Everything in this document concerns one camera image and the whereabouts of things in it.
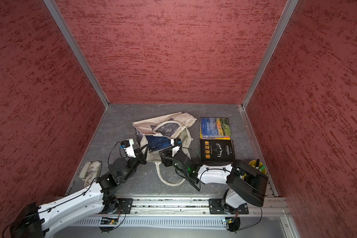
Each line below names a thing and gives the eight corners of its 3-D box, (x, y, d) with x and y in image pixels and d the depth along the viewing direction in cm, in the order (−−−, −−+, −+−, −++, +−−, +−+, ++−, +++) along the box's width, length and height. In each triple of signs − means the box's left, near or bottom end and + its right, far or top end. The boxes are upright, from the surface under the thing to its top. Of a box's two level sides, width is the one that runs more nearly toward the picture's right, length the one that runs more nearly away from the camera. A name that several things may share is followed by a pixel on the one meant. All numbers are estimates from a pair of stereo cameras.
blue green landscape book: (202, 137, 103) (202, 135, 100) (200, 120, 113) (201, 117, 110) (231, 137, 103) (232, 135, 101) (226, 120, 113) (228, 117, 111)
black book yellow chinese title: (200, 162, 91) (201, 160, 87) (199, 142, 100) (199, 139, 97) (235, 163, 91) (238, 160, 88) (230, 142, 100) (232, 139, 97)
